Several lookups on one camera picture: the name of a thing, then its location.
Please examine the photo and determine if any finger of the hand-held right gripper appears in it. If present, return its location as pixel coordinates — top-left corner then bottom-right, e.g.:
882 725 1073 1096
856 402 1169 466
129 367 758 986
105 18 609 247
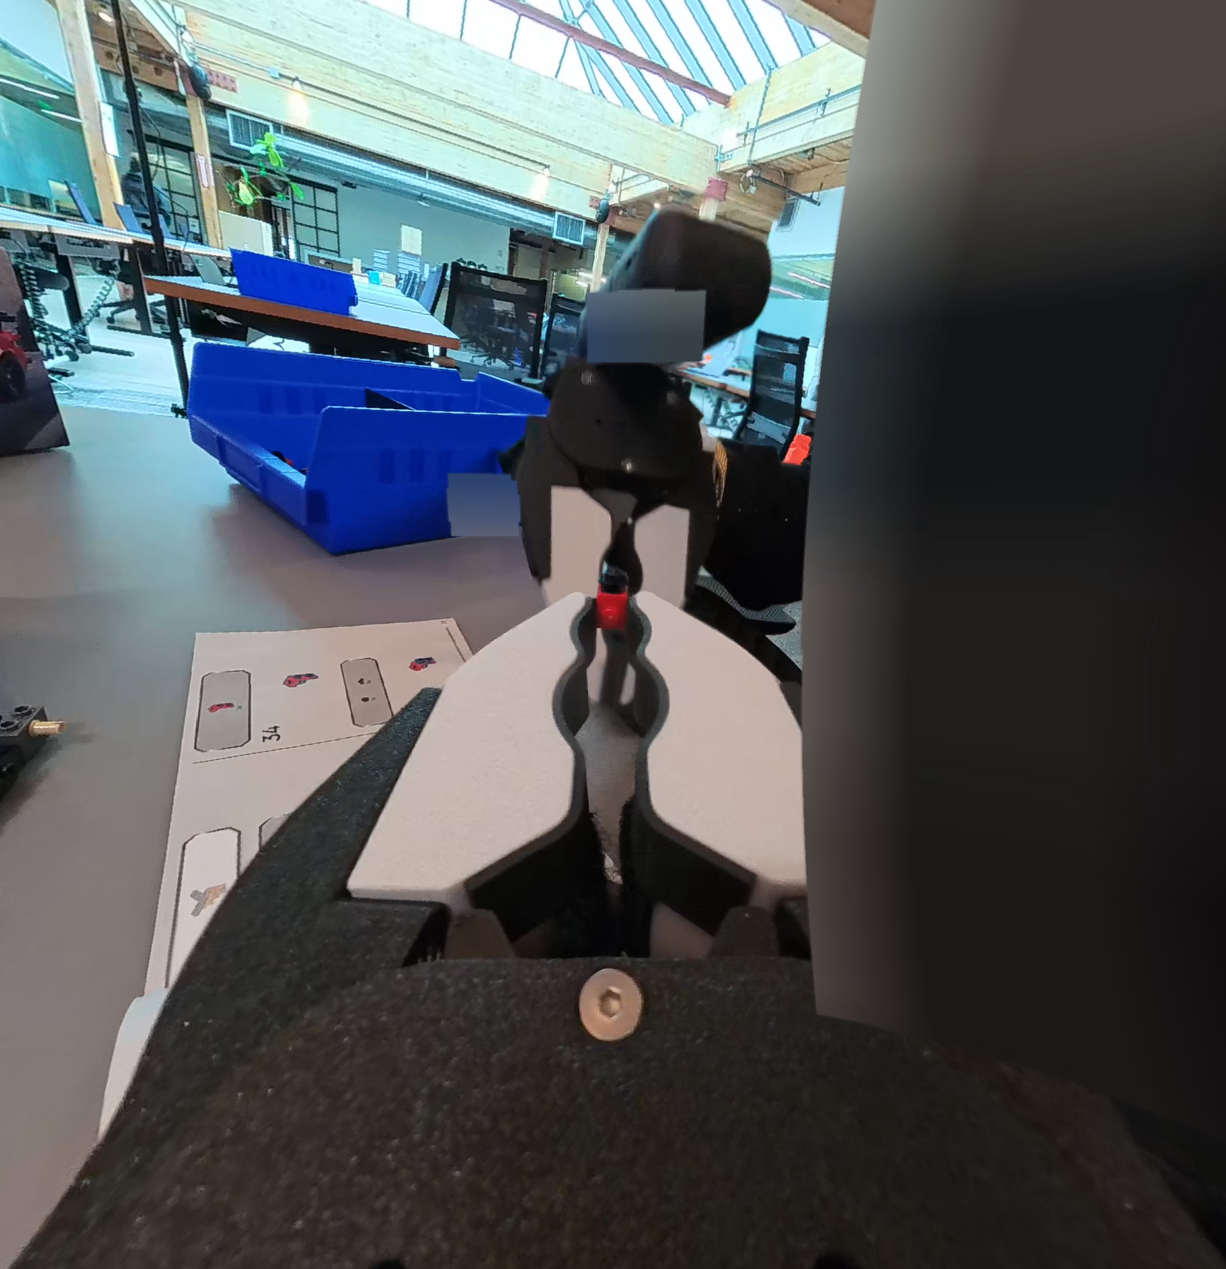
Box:
542 484 624 608
625 504 698 611

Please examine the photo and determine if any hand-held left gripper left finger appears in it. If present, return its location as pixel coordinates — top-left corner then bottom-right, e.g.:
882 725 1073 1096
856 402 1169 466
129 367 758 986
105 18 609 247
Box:
345 592 589 909

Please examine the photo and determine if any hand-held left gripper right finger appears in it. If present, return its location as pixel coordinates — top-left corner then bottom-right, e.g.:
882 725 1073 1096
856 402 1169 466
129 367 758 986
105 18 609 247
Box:
628 592 808 909

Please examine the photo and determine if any lego instruction booklet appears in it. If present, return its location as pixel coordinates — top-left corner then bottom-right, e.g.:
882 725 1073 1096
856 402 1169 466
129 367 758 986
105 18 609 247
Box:
98 618 476 1137

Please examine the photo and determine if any red black lego car model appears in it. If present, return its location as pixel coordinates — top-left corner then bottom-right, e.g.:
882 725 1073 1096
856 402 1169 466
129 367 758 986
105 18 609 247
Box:
0 704 69 824

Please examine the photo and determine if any black mesh office chair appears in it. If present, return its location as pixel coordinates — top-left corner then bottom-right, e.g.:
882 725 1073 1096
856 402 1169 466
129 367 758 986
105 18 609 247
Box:
697 441 808 685

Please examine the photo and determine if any blue bin with black divider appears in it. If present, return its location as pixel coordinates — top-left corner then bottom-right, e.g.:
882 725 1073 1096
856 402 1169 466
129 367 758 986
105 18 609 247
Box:
187 342 554 557

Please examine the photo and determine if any wooden-edged desk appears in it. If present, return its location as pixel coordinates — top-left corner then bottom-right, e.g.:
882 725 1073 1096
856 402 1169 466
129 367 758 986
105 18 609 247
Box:
142 276 463 351

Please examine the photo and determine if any blue plastic bin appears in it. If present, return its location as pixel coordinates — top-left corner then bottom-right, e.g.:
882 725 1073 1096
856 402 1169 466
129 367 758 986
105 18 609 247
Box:
230 249 359 317

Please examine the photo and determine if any hanging green plant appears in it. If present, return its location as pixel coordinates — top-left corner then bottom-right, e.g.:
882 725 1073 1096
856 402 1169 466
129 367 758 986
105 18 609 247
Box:
227 132 308 212

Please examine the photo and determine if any black stand pole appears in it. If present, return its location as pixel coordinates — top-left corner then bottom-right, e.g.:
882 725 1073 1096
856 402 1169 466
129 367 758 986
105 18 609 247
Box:
110 0 193 418

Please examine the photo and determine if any coiled black cable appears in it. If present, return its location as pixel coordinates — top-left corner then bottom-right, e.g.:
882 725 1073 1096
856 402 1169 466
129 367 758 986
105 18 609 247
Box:
33 263 94 361

